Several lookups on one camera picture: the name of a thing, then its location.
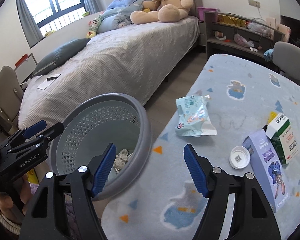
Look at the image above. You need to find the grey perforated trash basket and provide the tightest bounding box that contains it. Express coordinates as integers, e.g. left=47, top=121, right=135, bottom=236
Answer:
left=48, top=93, right=152, bottom=200

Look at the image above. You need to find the crumpled trash in basket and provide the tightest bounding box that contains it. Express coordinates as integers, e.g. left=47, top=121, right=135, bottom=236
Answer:
left=113, top=149, right=133, bottom=174

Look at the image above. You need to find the person's hand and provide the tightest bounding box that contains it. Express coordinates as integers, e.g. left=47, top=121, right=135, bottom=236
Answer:
left=0, top=174, right=32, bottom=225

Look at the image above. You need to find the beige chair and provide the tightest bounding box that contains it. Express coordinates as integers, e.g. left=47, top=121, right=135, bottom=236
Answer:
left=0, top=66, right=24, bottom=135

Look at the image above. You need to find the white paper sheet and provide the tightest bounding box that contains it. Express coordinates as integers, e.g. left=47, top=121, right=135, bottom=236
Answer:
left=37, top=74, right=61, bottom=90

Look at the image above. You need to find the purple cartoon rabbit box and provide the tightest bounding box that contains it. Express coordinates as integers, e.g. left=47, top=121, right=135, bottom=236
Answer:
left=242, top=129, right=289, bottom=212

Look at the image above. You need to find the black marker pen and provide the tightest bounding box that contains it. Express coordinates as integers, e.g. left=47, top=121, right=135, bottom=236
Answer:
left=47, top=76, right=58, bottom=81

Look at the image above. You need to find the white bottle cap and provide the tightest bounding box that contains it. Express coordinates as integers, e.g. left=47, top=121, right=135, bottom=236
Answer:
left=229, top=146, right=250, bottom=170

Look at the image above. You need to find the dark grey pillow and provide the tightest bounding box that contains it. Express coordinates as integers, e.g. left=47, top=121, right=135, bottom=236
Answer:
left=33, top=38, right=90, bottom=76

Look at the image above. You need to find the green white medicine box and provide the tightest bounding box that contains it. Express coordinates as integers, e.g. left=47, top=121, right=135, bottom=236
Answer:
left=266, top=113, right=299, bottom=165

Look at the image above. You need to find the grey curtain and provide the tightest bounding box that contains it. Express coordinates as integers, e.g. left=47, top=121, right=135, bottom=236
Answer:
left=15, top=0, right=43, bottom=48

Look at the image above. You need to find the yellow plastic bowl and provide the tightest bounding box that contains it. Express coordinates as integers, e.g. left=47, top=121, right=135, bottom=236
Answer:
left=267, top=111, right=277, bottom=124

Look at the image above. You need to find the grey bed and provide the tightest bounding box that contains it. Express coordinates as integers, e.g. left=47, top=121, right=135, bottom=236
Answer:
left=18, top=0, right=199, bottom=129

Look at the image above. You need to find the light blue wet-wipe packet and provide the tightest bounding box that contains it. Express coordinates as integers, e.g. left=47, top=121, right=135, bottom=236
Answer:
left=175, top=94, right=217, bottom=137

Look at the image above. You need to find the blue patterned table cloth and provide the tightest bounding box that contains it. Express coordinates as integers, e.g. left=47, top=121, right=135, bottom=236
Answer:
left=102, top=54, right=300, bottom=239

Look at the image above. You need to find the small green plush doll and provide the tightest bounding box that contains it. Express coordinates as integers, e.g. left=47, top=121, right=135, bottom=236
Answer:
left=86, top=15, right=102, bottom=38

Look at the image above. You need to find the blue folded blanket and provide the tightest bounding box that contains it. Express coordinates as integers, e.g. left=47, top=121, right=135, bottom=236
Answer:
left=97, top=0, right=145, bottom=34

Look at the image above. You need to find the grey office chair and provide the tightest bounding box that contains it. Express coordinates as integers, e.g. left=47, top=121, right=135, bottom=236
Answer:
left=273, top=42, right=300, bottom=80

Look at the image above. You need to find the pink plastic bag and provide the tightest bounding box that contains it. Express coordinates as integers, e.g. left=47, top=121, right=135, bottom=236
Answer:
left=234, top=33, right=255, bottom=48

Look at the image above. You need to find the large beige teddy bear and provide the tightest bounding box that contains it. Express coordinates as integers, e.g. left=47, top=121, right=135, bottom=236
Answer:
left=130, top=0, right=193, bottom=24

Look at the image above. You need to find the grey wooden shelf unit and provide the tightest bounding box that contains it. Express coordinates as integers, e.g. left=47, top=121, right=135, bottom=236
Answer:
left=204, top=11, right=285, bottom=65

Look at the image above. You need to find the pink storage box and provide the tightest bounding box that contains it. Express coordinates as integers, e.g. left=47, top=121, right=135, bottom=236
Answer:
left=197, top=6, right=221, bottom=22

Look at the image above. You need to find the window with black frame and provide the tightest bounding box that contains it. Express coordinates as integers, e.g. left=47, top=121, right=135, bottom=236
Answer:
left=25, top=0, right=87, bottom=34

